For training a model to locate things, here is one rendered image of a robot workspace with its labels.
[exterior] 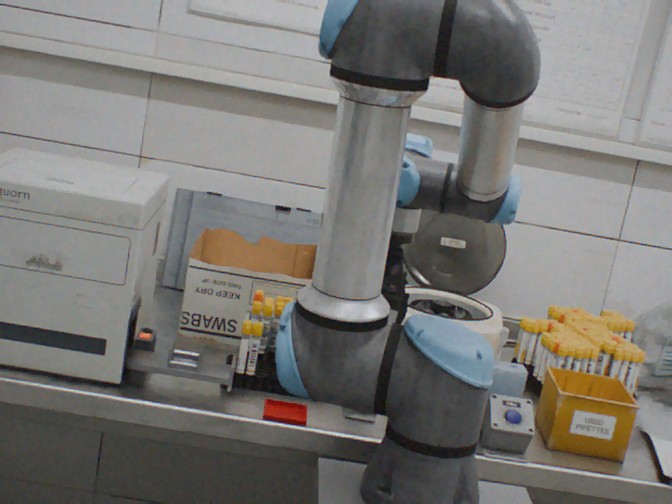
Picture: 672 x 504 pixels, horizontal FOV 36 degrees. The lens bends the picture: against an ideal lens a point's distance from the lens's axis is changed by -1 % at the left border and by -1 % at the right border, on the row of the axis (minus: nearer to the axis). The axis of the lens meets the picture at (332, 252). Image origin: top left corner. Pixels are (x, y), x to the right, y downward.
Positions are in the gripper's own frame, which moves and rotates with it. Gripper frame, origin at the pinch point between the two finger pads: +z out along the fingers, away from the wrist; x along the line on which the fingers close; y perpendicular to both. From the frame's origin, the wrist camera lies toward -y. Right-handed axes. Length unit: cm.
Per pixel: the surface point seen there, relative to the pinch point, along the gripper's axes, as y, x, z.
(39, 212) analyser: -8, 53, -15
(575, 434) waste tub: -3.3, -35.1, 6.9
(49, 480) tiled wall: 56, 61, 61
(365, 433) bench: -9.1, -0.9, 10.3
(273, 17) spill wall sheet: 56, 27, -49
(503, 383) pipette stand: 4.1, -23.4, 2.9
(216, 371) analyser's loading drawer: -3.9, 23.7, 6.3
